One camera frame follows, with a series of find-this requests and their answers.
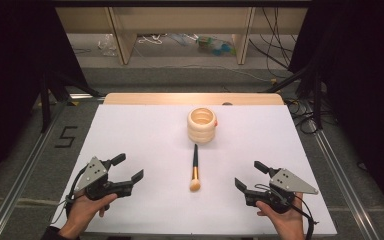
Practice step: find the person's right hand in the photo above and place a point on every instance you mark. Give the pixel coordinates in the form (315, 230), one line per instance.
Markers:
(288, 223)

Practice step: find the cream ribbed brush holder cup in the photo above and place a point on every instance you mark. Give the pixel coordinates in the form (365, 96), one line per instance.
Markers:
(201, 133)

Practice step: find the blue plastic item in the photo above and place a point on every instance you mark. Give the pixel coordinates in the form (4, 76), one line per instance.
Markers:
(223, 49)

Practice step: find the aluminium floor rail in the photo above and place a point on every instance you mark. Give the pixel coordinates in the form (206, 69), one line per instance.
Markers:
(340, 173)
(16, 186)

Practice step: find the green packet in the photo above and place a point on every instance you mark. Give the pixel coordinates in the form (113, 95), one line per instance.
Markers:
(205, 42)

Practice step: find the black curtain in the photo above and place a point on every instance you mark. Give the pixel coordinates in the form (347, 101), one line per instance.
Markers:
(363, 83)
(13, 83)

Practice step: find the black metal stand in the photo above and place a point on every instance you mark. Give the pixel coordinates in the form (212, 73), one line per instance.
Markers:
(45, 103)
(317, 103)

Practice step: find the bluish clear plastic bag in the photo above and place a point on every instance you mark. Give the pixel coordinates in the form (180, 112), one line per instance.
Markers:
(181, 39)

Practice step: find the makeup brush with gold ferrule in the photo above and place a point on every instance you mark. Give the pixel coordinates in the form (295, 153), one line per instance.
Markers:
(195, 166)

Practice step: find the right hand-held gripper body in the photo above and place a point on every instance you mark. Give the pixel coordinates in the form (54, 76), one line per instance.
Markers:
(286, 181)

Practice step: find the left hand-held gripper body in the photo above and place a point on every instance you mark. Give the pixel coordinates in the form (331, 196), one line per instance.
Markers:
(95, 173)

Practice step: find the white table sheet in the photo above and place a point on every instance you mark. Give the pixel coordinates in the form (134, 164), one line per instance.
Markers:
(146, 133)

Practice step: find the person's left hand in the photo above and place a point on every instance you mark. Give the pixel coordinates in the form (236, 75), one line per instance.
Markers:
(83, 211)

